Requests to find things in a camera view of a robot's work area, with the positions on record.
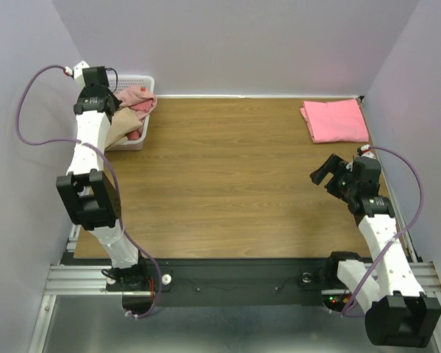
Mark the beige t shirt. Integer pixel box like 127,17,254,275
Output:
105,107,143,149

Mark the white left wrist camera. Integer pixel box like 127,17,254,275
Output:
63,60,90,88

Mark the white perforated plastic basket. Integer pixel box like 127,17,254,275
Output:
105,75,157,151

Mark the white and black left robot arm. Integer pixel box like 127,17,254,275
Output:
56,61,149,290

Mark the folded bright pink t shirt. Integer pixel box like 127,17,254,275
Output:
300,99,370,143

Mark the dusty pink t shirt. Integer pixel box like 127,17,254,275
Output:
116,85,157,121

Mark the aluminium frame rail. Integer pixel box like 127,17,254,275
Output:
44,265,107,296

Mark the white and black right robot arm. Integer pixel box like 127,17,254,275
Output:
310,146,441,348

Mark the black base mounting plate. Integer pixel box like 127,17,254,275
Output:
106,257,354,308

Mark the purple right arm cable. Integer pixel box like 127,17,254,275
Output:
340,146,425,318

